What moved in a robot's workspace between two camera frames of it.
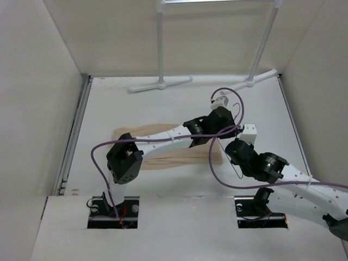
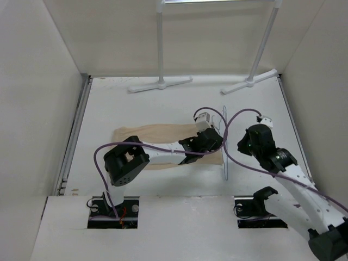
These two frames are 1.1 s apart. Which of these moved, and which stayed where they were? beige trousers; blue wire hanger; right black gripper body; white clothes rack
Moved: blue wire hanger; right black gripper body
Stayed: beige trousers; white clothes rack
